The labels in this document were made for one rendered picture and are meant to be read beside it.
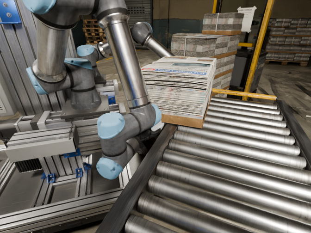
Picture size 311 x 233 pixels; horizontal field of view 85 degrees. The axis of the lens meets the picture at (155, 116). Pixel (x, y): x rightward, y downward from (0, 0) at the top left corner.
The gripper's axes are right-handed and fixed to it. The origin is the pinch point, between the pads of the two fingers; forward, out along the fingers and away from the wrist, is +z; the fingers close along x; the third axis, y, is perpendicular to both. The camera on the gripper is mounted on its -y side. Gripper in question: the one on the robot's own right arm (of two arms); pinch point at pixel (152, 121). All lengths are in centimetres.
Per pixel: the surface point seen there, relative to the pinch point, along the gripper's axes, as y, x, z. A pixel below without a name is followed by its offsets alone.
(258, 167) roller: 0.1, -42.6, -13.9
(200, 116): 7.5, -21.5, -0.7
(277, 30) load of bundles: 21, -152, 599
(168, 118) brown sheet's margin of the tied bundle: 4.3, -8.3, -1.1
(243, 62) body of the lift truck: -12, -51, 231
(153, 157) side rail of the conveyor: 1.2, -10.4, -23.5
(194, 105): 11.8, -18.6, -0.4
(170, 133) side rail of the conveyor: 1.2, -11.4, -7.9
